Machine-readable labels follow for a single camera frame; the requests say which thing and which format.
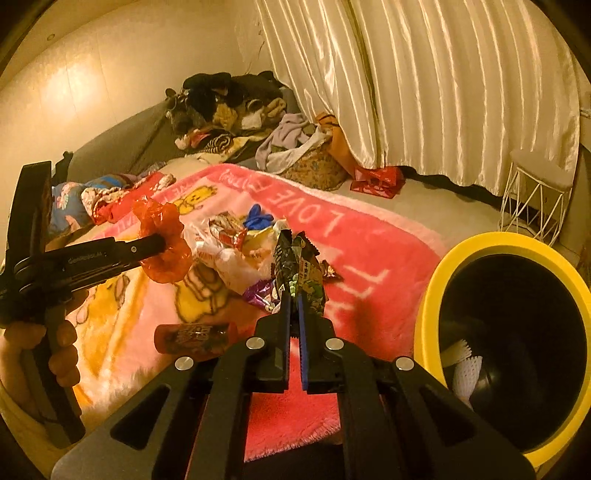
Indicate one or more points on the left hand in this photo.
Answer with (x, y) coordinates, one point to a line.
(24, 336)

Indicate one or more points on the green dark snack wrapper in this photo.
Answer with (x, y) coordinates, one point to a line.
(297, 270)

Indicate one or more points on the pile of dark clothes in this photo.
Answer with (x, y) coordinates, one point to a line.
(225, 116)

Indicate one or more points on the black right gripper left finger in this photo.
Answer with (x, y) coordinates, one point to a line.
(273, 362)

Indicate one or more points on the white foam fruit net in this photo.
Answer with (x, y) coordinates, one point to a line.
(467, 369)

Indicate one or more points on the floral laundry basket with clothes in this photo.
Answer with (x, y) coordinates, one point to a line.
(298, 151)

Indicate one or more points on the white wire side stool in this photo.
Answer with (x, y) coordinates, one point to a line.
(536, 197)

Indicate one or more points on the white plastic bag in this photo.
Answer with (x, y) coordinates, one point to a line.
(241, 257)

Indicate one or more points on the grey bed headboard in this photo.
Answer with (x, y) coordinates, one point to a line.
(129, 147)

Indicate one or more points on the red snack bar wrapper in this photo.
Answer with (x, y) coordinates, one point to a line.
(199, 341)

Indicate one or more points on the yellow rimmed black trash bin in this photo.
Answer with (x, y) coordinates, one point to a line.
(525, 310)

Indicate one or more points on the red plastic bag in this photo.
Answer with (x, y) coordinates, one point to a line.
(385, 182)

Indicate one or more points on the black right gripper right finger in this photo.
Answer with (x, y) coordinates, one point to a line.
(317, 370)

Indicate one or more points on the cream striped satin curtain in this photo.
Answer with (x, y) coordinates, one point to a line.
(448, 88)

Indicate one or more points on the red floral clothing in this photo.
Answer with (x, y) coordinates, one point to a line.
(111, 197)

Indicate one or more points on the red crinkled plastic wrapper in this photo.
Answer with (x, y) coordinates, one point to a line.
(162, 219)

